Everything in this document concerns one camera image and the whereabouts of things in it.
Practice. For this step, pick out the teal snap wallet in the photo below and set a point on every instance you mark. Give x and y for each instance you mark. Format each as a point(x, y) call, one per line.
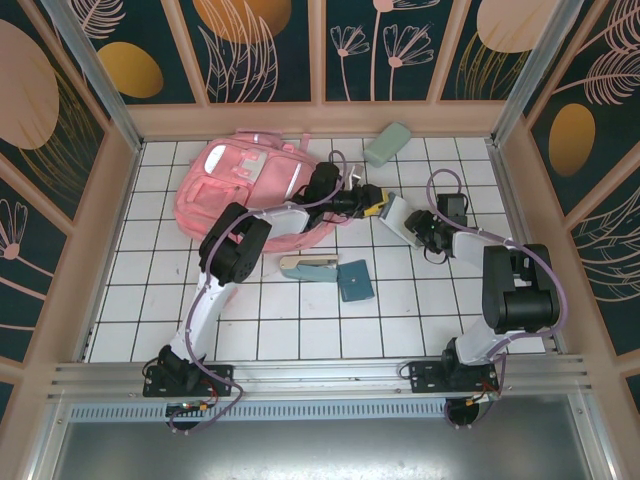
point(355, 282)

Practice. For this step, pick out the aluminium side rail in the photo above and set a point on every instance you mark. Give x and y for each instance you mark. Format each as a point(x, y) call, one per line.
point(527, 200)

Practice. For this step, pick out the pink student backpack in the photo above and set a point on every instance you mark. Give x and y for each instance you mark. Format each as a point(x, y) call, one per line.
point(235, 185)

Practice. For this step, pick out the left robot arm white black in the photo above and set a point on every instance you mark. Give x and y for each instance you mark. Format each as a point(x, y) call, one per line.
point(205, 310)

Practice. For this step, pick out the aluminium corner post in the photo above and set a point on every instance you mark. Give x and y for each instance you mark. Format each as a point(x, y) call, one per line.
point(535, 75)
point(95, 80)

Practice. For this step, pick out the grey metal sheet panel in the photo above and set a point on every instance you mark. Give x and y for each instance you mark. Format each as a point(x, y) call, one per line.
point(320, 450)

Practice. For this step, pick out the beige and teal stapler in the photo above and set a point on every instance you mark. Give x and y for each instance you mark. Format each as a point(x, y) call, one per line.
point(310, 272)

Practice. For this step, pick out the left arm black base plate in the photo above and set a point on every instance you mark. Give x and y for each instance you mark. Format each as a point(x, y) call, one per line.
point(220, 380)

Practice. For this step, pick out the pale green eraser block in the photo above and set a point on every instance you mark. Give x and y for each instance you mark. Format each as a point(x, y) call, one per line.
point(387, 145)

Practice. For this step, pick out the aluminium mounting rail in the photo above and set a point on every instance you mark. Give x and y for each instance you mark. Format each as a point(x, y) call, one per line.
point(320, 372)

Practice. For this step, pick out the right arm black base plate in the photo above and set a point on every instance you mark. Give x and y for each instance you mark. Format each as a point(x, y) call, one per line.
point(425, 377)

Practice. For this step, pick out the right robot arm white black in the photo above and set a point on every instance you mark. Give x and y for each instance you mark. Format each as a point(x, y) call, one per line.
point(520, 300)

